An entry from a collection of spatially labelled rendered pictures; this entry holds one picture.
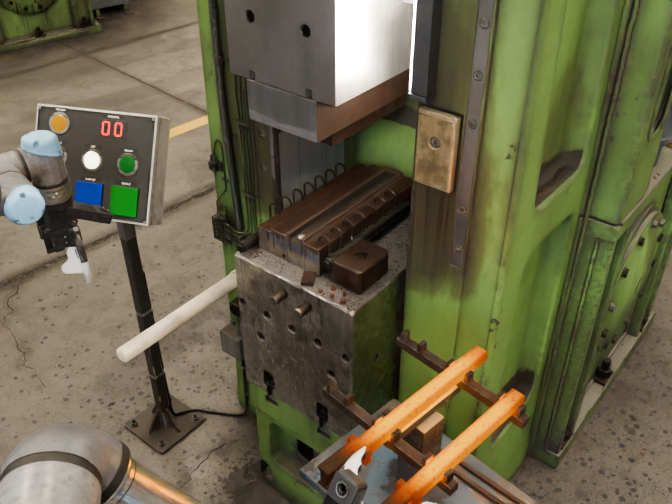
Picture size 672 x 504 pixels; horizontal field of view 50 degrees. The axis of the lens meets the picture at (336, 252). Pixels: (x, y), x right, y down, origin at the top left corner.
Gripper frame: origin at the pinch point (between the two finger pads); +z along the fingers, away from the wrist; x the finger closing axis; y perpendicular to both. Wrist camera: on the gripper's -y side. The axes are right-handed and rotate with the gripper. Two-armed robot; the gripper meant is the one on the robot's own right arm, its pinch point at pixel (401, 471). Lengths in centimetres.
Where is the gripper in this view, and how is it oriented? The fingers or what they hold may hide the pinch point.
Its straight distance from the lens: 117.5
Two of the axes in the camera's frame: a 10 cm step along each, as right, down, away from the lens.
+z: 7.2, -4.0, 5.7
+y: 0.0, 8.2, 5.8
